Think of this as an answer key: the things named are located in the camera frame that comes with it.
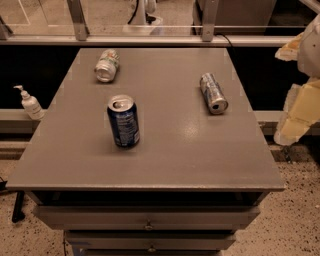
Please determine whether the right metal frame post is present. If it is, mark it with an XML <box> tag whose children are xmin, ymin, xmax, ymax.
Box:
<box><xmin>202</xmin><ymin>0</ymin><xmax>219</xmax><ymax>42</ymax></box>

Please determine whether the black cable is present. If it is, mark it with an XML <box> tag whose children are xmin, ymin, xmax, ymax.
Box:
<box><xmin>214</xmin><ymin>32</ymin><xmax>238</xmax><ymax>64</ymax></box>

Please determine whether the left metal frame post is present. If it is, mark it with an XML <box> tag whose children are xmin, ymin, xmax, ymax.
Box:
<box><xmin>67</xmin><ymin>0</ymin><xmax>89</xmax><ymax>41</ymax></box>

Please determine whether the black metal leg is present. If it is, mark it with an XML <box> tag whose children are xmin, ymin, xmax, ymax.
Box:
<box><xmin>12</xmin><ymin>191</ymin><xmax>25</xmax><ymax>223</ymax></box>

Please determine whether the metal frame post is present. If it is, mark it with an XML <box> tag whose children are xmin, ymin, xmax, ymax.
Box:
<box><xmin>202</xmin><ymin>0</ymin><xmax>219</xmax><ymax>42</ymax></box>
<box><xmin>67</xmin><ymin>0</ymin><xmax>89</xmax><ymax>41</ymax></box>

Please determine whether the white pump dispenser bottle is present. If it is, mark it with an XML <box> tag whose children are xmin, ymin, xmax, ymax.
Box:
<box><xmin>15</xmin><ymin>85</ymin><xmax>44</xmax><ymax>120</ymax></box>

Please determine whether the grey drawer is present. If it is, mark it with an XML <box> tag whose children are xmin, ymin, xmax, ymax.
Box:
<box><xmin>34</xmin><ymin>206</ymin><xmax>260</xmax><ymax>231</ymax></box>
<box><xmin>66</xmin><ymin>231</ymin><xmax>235</xmax><ymax>252</ymax></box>

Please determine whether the white stand base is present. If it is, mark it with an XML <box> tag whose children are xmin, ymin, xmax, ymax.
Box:
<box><xmin>122</xmin><ymin>0</ymin><xmax>163</xmax><ymax>36</ymax></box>

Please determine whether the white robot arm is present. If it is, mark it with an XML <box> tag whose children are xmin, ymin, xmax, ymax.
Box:
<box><xmin>274</xmin><ymin>14</ymin><xmax>320</xmax><ymax>146</ymax></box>

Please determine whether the silver blue soda can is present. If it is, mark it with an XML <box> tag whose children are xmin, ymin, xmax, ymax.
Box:
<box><xmin>200</xmin><ymin>73</ymin><xmax>228</xmax><ymax>115</ymax></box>

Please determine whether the lower grey drawer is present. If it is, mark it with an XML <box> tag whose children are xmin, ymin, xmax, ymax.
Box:
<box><xmin>66</xmin><ymin>231</ymin><xmax>235</xmax><ymax>252</ymax></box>

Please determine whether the grey drawer cabinet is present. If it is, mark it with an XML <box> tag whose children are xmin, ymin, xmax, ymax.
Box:
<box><xmin>8</xmin><ymin>48</ymin><xmax>283</xmax><ymax>256</ymax></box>

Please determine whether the upper grey drawer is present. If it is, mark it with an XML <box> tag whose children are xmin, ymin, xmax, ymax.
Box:
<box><xmin>34</xmin><ymin>206</ymin><xmax>260</xmax><ymax>231</ymax></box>

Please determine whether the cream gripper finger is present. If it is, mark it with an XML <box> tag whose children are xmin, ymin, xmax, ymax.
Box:
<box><xmin>274</xmin><ymin>78</ymin><xmax>320</xmax><ymax>146</ymax></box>
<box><xmin>275</xmin><ymin>33</ymin><xmax>303</xmax><ymax>61</ymax></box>

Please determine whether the blue pepsi can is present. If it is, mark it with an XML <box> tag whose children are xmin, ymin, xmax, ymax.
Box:
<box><xmin>107</xmin><ymin>94</ymin><xmax>140</xmax><ymax>148</ymax></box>

